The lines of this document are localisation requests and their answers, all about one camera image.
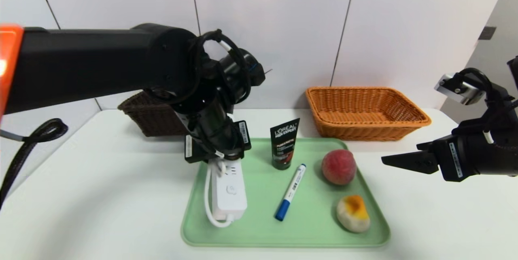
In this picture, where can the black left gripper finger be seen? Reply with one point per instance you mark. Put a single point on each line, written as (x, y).
(208, 157)
(238, 155)

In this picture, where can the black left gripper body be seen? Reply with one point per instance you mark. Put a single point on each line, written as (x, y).
(193, 148)

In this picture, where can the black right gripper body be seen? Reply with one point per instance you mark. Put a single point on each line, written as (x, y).
(452, 159)

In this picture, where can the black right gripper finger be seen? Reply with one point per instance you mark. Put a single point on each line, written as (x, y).
(417, 162)

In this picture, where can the black face wash tube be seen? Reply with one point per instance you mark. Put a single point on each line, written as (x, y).
(283, 146)

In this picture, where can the white marker with blue cap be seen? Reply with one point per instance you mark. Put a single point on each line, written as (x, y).
(292, 189)

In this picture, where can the red peach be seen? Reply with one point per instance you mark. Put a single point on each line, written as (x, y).
(339, 167)

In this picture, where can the cream bun with orange top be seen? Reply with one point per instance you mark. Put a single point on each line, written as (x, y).
(353, 218)

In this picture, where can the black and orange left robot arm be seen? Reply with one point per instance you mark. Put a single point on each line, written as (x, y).
(101, 62)

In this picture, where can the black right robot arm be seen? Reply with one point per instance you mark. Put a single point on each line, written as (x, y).
(504, 114)

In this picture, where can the dark brown wicker basket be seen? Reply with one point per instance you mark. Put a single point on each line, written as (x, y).
(149, 118)

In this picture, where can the orange wicker basket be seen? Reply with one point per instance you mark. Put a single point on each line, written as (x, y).
(364, 130)

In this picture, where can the light green plastic tray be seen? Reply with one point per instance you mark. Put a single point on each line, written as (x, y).
(307, 219)

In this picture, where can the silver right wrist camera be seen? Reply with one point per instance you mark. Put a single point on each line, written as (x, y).
(457, 88)

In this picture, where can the dark wall plate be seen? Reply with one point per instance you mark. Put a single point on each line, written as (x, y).
(487, 33)

